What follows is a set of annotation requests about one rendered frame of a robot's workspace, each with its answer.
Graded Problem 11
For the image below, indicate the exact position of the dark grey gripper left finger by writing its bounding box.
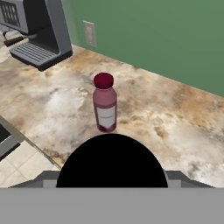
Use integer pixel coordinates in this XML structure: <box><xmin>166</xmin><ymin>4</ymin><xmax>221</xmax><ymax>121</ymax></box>
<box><xmin>10</xmin><ymin>170</ymin><xmax>61</xmax><ymax>189</ymax></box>

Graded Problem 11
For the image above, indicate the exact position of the grey coffee machine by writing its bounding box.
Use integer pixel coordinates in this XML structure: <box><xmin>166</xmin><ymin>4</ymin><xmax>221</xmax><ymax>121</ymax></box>
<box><xmin>0</xmin><ymin>0</ymin><xmax>74</xmax><ymax>72</ymax></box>

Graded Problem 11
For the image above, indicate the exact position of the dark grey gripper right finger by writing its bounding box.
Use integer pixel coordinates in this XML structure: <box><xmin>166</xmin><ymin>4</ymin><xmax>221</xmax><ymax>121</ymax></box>
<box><xmin>166</xmin><ymin>170</ymin><xmax>216</xmax><ymax>189</ymax></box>

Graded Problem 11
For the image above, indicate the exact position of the pink bottle with red cap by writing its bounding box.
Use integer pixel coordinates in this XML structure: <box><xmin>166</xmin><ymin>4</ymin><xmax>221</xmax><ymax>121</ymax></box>
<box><xmin>92</xmin><ymin>72</ymin><xmax>118</xmax><ymax>133</ymax></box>

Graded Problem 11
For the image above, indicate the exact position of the black round object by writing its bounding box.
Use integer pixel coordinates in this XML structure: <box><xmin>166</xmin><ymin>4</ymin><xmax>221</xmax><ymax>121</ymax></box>
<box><xmin>55</xmin><ymin>133</ymin><xmax>169</xmax><ymax>189</ymax></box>

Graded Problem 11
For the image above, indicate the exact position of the beige wall outlet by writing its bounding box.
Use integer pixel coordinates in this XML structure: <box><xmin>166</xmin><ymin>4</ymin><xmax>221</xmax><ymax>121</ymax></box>
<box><xmin>81</xmin><ymin>20</ymin><xmax>98</xmax><ymax>49</ymax></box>

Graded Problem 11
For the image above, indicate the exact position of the dark grey appliance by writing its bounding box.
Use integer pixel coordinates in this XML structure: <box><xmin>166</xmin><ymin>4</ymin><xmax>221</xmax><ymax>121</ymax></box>
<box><xmin>0</xmin><ymin>123</ymin><xmax>22</xmax><ymax>162</ymax></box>

